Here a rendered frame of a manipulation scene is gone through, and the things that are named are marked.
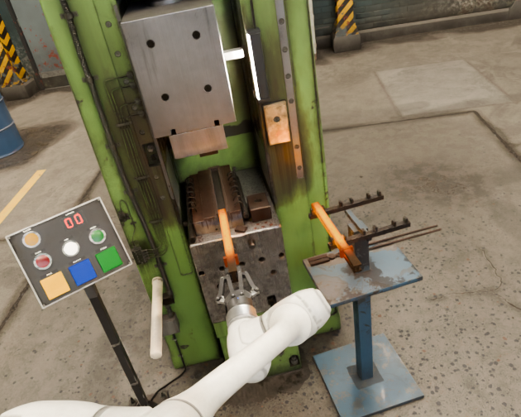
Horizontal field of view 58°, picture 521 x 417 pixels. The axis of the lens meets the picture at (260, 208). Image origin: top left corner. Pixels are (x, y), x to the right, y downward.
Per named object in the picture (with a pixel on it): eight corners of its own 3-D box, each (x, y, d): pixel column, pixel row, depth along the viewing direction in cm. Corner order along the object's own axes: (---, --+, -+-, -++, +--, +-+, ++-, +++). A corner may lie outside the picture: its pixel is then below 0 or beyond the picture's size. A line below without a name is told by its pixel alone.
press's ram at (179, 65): (259, 117, 171) (240, -1, 149) (155, 139, 168) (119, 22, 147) (243, 83, 206) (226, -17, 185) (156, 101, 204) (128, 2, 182)
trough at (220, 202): (229, 213, 190) (228, 210, 189) (216, 216, 190) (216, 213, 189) (219, 167, 225) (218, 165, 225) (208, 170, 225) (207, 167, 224)
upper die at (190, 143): (227, 148, 175) (222, 124, 170) (174, 159, 174) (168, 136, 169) (217, 109, 210) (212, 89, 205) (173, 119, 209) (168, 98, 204)
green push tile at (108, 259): (123, 263, 174) (114, 245, 173) (104, 273, 171) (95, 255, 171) (122, 263, 176) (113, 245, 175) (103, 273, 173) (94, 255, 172)
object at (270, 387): (322, 399, 224) (322, 398, 224) (203, 429, 221) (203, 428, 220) (302, 337, 257) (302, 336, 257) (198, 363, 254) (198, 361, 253)
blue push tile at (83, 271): (97, 276, 170) (88, 258, 169) (77, 286, 167) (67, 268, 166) (97, 276, 171) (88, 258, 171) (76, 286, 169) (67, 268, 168)
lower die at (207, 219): (244, 225, 194) (240, 208, 190) (196, 236, 193) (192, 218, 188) (231, 178, 230) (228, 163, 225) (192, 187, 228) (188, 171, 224)
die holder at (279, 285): (293, 304, 214) (281, 225, 190) (212, 323, 212) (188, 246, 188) (270, 235, 261) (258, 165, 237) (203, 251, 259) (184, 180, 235)
